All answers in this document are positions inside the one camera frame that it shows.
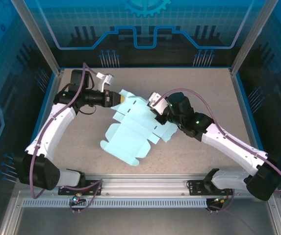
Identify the light blue paper box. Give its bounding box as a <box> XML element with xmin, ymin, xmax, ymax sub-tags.
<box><xmin>100</xmin><ymin>89</ymin><xmax>179</xmax><ymax>167</ymax></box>

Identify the right power connector with light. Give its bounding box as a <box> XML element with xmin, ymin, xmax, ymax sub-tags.
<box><xmin>212</xmin><ymin>195</ymin><xmax>230</xmax><ymax>205</ymax></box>

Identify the power connector with light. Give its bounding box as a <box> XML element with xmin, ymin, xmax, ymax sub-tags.
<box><xmin>69</xmin><ymin>192</ymin><xmax>86</xmax><ymax>205</ymax></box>
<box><xmin>212</xmin><ymin>195</ymin><xmax>230</xmax><ymax>205</ymax></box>

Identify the metal front tray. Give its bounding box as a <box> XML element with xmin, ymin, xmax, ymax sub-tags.
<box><xmin>0</xmin><ymin>190</ymin><xmax>281</xmax><ymax>235</ymax></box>

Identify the left power connector with light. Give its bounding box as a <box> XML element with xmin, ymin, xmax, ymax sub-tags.
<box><xmin>69</xmin><ymin>192</ymin><xmax>86</xmax><ymax>205</ymax></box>

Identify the aluminium left side rail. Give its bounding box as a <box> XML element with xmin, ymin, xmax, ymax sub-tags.
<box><xmin>24</xmin><ymin>70</ymin><xmax>65</xmax><ymax>178</ymax></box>

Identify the aluminium rail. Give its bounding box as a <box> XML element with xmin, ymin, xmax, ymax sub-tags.
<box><xmin>15</xmin><ymin>173</ymin><xmax>278</xmax><ymax>196</ymax></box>
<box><xmin>24</xmin><ymin>70</ymin><xmax>65</xmax><ymax>178</ymax></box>

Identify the aluminium front rail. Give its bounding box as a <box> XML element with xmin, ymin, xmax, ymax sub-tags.
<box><xmin>15</xmin><ymin>173</ymin><xmax>278</xmax><ymax>196</ymax></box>

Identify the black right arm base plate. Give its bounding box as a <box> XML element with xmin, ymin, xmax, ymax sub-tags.
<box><xmin>188</xmin><ymin>180</ymin><xmax>234</xmax><ymax>196</ymax></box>

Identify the aluminium left frame post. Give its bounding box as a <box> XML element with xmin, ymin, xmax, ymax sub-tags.
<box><xmin>9</xmin><ymin>0</ymin><xmax>65</xmax><ymax>76</ymax></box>

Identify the aluminium frame post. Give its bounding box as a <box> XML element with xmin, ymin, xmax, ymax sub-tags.
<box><xmin>230</xmin><ymin>0</ymin><xmax>278</xmax><ymax>75</ymax></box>
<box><xmin>9</xmin><ymin>0</ymin><xmax>65</xmax><ymax>76</ymax></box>

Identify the slotted grey cable duct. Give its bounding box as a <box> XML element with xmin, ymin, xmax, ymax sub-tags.
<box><xmin>22</xmin><ymin>198</ymin><xmax>211</xmax><ymax>209</ymax></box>

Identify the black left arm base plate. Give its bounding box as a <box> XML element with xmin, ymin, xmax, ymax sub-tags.
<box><xmin>58</xmin><ymin>179</ymin><xmax>103</xmax><ymax>196</ymax></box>

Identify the aluminium right frame post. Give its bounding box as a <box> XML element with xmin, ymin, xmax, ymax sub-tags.
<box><xmin>230</xmin><ymin>0</ymin><xmax>278</xmax><ymax>75</ymax></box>

